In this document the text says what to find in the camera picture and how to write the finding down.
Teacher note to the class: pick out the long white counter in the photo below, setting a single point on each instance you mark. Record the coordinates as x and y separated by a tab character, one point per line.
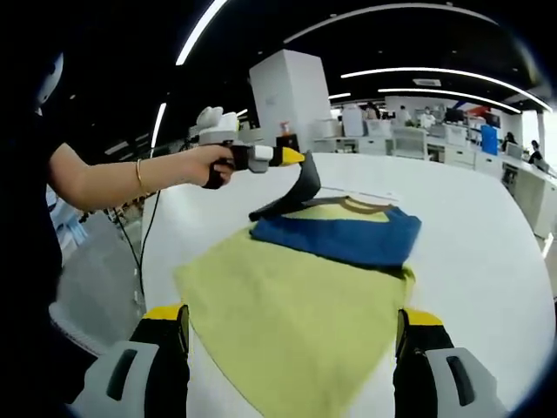
531	191

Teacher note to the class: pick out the white worn device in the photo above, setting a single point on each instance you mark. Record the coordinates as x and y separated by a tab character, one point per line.
48	82

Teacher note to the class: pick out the short ceiling light strip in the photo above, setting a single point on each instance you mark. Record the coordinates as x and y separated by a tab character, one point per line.
159	124

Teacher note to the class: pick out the white office chair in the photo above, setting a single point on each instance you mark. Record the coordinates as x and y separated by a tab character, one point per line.
409	143

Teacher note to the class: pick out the black cabinet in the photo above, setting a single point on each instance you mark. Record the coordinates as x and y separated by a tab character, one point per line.
288	143

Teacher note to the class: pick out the orange bottle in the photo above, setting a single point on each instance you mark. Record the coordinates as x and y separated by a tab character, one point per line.
286	130

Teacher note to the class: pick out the yellow blue grey garment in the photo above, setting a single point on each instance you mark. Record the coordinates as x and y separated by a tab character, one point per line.
296	313

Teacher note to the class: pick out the long ceiling light strip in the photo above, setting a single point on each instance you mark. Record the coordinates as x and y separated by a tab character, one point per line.
448	92
200	32
444	72

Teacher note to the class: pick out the white square pillar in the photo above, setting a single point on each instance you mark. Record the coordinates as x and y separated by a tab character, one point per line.
289	91

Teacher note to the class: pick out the blue barrel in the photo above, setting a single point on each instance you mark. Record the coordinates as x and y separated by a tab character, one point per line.
489	139

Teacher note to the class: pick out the white tall appliance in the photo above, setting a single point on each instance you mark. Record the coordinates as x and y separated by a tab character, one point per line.
352	122

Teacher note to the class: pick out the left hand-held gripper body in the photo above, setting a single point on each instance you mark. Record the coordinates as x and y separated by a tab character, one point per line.
219	128

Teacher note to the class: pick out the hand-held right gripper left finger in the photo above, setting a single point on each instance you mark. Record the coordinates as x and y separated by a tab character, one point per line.
156	374

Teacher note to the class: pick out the white template strip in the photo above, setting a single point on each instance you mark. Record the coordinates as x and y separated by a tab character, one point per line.
370	193

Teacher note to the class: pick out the person's left hand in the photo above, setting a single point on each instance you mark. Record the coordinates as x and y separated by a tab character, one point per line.
202	163

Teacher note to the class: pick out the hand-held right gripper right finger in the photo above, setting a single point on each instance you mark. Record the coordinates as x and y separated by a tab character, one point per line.
418	374

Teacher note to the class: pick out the row of white desks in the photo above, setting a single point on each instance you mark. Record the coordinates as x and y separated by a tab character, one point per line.
452	154

